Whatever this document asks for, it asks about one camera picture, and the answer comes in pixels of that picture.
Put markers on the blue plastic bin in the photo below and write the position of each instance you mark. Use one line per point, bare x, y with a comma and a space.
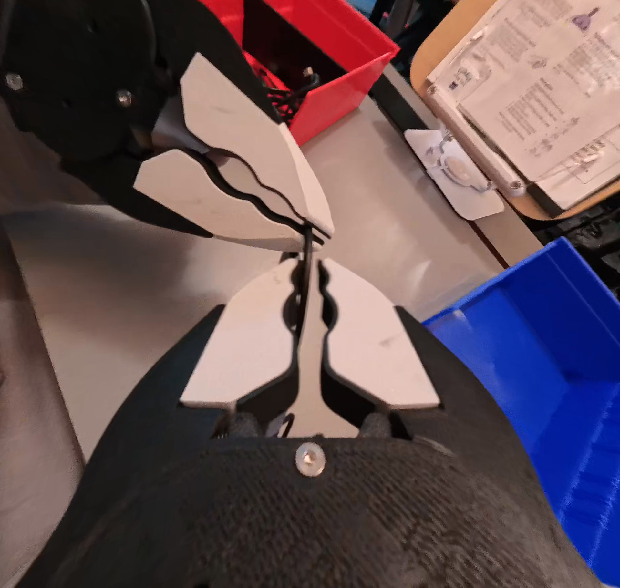
557, 355

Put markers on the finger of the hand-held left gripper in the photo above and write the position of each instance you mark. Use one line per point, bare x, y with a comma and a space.
242, 123
193, 191

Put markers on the black divider panel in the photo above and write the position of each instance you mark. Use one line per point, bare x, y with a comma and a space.
281, 50

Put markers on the red plastic bin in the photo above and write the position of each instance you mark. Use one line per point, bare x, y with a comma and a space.
339, 26

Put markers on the grey desk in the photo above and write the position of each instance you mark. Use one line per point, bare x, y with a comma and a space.
387, 200

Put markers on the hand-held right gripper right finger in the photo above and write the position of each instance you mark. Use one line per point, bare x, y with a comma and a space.
378, 350

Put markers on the wooden document stand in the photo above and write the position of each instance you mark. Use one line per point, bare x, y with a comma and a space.
436, 36

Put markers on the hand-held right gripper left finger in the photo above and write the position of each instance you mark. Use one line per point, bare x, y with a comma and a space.
242, 350

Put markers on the printed instruction sheets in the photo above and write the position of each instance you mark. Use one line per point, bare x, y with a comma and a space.
542, 89

